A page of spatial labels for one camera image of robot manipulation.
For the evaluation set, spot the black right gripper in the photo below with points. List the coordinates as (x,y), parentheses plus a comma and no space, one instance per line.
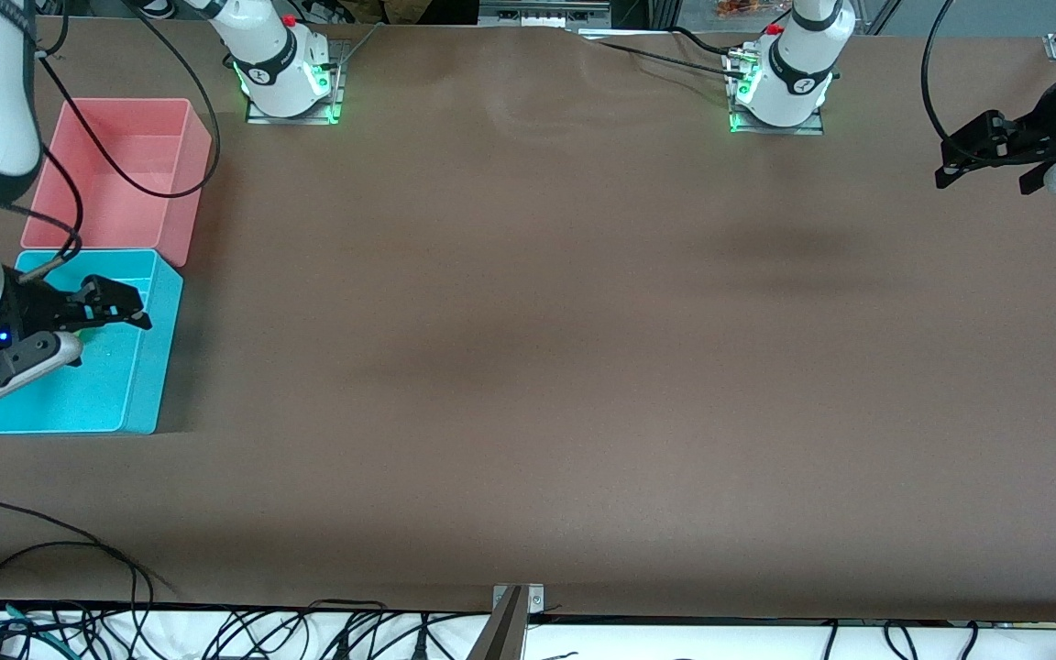
(27,310)

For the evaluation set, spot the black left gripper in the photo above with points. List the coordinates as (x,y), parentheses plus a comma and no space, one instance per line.
(1044,135)

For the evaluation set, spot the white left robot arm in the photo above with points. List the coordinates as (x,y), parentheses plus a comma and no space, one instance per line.
(794,101)

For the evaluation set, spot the blue plastic bin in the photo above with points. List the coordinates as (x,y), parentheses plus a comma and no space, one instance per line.
(106,394)

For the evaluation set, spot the pink plastic bin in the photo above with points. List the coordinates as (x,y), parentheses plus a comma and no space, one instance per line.
(152,147)

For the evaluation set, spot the orange objects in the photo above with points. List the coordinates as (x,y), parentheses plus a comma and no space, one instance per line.
(743,7)

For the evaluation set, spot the grey power strip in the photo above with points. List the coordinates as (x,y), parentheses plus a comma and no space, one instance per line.
(542,14)

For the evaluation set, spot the dark metal beam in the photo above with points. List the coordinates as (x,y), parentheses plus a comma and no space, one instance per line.
(500,637)

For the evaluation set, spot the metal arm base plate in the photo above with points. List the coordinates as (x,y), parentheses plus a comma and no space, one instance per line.
(262,118)
(808,129)

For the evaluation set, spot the small metal edge bracket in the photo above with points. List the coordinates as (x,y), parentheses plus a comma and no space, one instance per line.
(535,598)

